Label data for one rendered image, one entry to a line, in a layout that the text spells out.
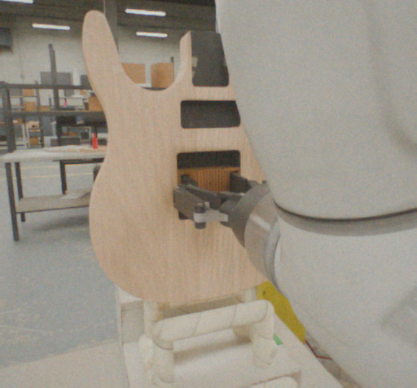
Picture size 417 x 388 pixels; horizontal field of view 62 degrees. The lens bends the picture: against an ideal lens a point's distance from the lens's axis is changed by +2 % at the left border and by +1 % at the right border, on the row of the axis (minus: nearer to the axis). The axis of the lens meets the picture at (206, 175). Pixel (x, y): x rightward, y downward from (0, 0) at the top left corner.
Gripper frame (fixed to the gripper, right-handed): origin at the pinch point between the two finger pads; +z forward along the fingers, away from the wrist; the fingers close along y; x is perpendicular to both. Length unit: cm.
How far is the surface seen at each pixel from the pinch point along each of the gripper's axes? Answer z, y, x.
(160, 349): -2.5, -8.8, -23.1
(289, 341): 12.3, 22.8, -39.9
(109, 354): 21.1, -15.2, -39.7
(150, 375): -1.5, -10.2, -27.7
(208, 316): -1.9, -1.2, -20.0
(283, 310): 94, 73, -91
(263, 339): -2.5, 8.0, -25.6
